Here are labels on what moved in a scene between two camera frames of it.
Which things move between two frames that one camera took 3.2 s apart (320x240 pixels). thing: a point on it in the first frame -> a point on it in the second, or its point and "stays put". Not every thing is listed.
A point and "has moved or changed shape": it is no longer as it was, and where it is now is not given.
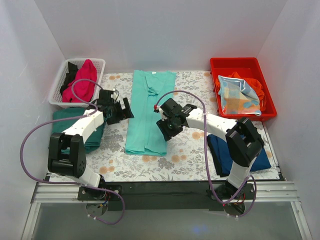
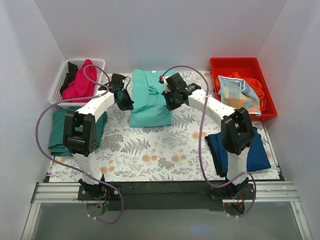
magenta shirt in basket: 83,89 stays put
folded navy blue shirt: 217,146 stays put
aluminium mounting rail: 263,192 stays put
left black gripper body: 121,111 -> 125,100
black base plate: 165,196 stays put
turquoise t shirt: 146,135 has moved or changed shape
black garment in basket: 72,68 stays put
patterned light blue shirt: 238,97 stays put
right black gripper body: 165,124 -> 170,100
